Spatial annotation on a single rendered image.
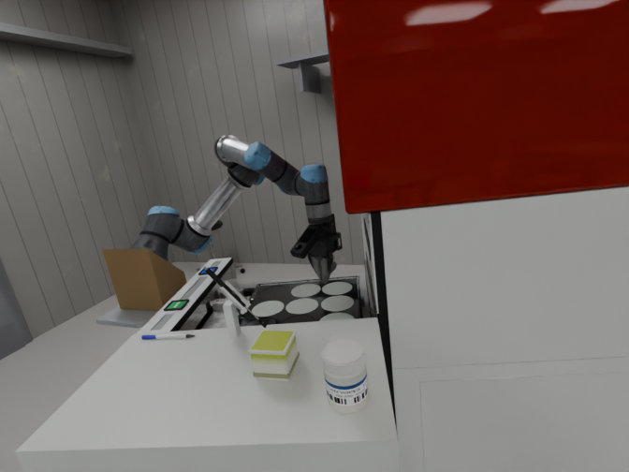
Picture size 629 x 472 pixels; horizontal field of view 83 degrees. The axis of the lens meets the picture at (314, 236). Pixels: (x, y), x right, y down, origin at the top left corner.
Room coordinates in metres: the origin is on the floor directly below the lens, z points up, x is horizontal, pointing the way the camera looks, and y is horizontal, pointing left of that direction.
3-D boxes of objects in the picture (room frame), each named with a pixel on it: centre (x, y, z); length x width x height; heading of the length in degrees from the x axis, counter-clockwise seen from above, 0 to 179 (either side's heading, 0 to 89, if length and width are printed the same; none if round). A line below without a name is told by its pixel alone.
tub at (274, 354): (0.61, 0.11, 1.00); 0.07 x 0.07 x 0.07; 74
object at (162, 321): (1.10, 0.42, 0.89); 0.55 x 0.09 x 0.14; 173
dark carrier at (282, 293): (0.99, 0.06, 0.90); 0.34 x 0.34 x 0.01; 83
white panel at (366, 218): (1.16, -0.18, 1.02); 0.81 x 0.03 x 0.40; 173
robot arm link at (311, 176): (1.05, -0.02, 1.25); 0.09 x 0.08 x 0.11; 35
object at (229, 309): (0.76, 0.20, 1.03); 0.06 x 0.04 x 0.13; 83
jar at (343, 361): (0.50, -0.02, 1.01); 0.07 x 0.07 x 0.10
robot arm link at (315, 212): (1.05, -0.02, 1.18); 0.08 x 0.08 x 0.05
